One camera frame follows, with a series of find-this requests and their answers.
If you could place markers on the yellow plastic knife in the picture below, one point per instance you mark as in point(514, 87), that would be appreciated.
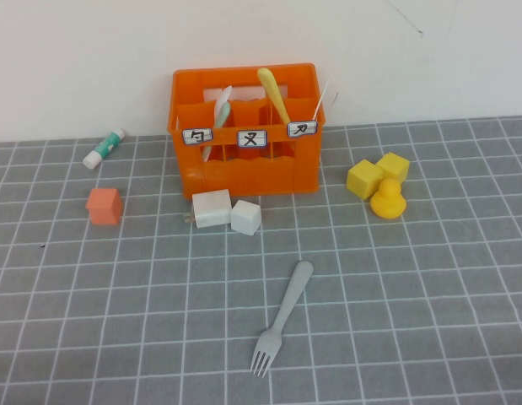
point(271, 90)

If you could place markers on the thin white plastic stick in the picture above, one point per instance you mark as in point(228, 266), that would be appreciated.
point(320, 99)

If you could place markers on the white label marked 叉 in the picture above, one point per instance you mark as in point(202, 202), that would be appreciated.
point(252, 138)

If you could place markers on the white foam cube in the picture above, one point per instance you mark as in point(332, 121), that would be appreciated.
point(245, 217)

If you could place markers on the white label marked 刀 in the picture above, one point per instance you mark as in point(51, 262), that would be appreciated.
point(302, 129)

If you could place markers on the white and green glue stick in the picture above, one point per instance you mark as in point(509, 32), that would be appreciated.
point(103, 148)

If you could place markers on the mint green plastic spoon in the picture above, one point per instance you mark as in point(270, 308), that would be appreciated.
point(222, 116)

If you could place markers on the white charger plug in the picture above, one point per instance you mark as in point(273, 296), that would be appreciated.
point(212, 208)

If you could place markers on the yellow rubber duck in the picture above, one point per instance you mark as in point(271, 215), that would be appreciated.
point(387, 202)

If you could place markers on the orange plastic crate holder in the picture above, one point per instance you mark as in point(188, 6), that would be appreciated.
point(252, 177)

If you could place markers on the white label marked 勺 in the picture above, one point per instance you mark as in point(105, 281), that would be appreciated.
point(197, 136)

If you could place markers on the yellow cube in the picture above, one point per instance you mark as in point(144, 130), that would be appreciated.
point(394, 166)
point(362, 179)

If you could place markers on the grey plastic fork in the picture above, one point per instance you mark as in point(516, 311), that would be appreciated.
point(286, 304)

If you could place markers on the grey checkered table mat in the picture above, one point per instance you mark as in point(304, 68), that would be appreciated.
point(370, 316)

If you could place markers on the salmon orange cube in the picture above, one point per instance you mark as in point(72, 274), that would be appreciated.
point(103, 206)

